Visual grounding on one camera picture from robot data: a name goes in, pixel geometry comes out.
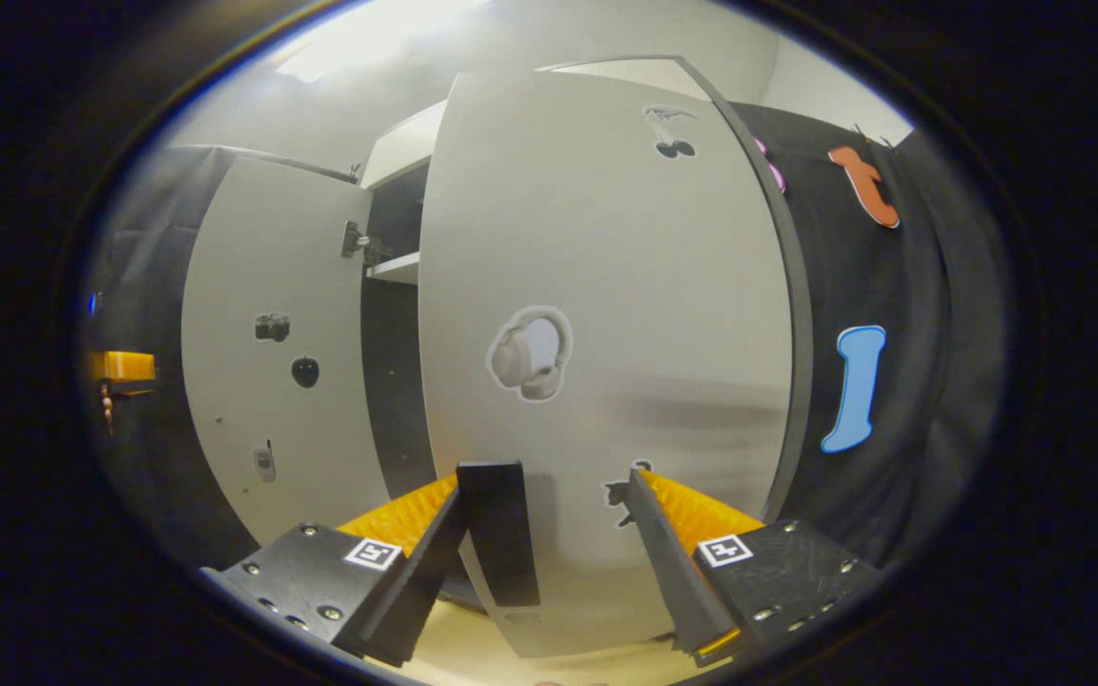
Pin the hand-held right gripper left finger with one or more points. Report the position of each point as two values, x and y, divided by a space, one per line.
416 591

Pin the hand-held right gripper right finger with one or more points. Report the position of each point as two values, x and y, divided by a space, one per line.
668 572

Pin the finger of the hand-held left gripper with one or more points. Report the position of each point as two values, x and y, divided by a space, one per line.
125 367

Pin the white door with camera sticker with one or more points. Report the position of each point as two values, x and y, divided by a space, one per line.
263 248

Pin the white shoe cabinet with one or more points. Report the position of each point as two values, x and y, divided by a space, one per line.
396 381

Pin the white door with headphone sticker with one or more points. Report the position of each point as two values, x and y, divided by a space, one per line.
625 267

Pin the metal door hinge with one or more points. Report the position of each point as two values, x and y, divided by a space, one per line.
358 243

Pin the white cabinet shelf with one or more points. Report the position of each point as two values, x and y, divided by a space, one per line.
396 267

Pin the white cabinet drawer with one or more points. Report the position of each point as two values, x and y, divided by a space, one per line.
406 143

